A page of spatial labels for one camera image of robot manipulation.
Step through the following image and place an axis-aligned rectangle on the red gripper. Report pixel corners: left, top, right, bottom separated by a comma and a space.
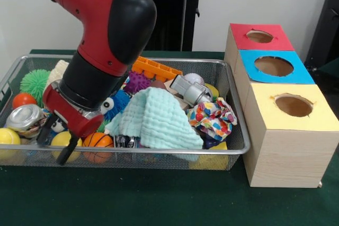
36, 83, 104, 166

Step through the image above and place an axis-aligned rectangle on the mint muslin cloth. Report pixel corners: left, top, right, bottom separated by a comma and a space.
104, 87, 204, 149

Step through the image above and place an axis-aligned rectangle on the silver mesh bin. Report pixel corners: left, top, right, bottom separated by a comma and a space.
0, 53, 251, 171

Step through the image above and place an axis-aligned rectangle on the wooden three-hole box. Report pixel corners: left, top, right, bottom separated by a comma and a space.
224, 23, 339, 188

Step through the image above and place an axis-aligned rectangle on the yellow ball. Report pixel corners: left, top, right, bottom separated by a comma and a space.
50, 131, 83, 162
0, 128, 21, 158

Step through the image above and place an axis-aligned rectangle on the crushed silver drink can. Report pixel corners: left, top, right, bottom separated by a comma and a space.
5, 104, 44, 138

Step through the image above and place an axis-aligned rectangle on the small basketball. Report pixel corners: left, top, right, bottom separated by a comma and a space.
83, 132, 114, 164

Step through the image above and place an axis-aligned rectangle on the large green spiky ball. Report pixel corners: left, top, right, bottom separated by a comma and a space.
20, 69, 51, 106

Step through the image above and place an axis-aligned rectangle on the purple spiky ball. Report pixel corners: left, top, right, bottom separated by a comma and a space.
124, 71, 151, 95

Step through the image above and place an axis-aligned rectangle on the dark green tablecloth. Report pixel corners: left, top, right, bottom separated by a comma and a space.
0, 48, 339, 226

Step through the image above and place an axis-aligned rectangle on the orange plastic tray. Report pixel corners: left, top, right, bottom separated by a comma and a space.
131, 56, 183, 81

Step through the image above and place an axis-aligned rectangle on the polka dot crumpled wrapper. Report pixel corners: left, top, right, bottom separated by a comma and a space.
187, 97, 238, 141

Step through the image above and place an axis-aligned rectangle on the black chair back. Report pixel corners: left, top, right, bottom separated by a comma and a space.
304, 0, 339, 70

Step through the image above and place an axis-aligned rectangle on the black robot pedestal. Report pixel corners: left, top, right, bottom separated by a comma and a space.
108, 0, 214, 51

